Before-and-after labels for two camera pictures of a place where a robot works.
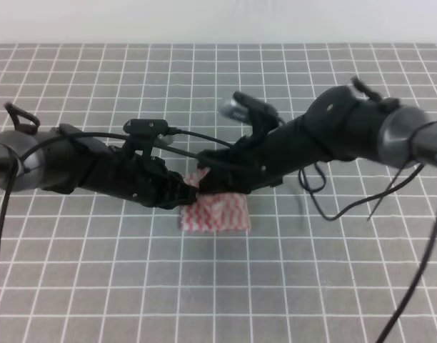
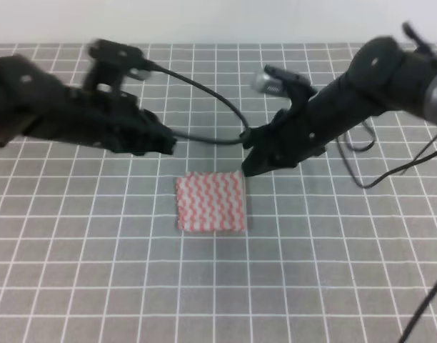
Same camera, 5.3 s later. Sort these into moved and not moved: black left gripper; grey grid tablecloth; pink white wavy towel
Moved: black left gripper
Not moved: pink white wavy towel; grey grid tablecloth
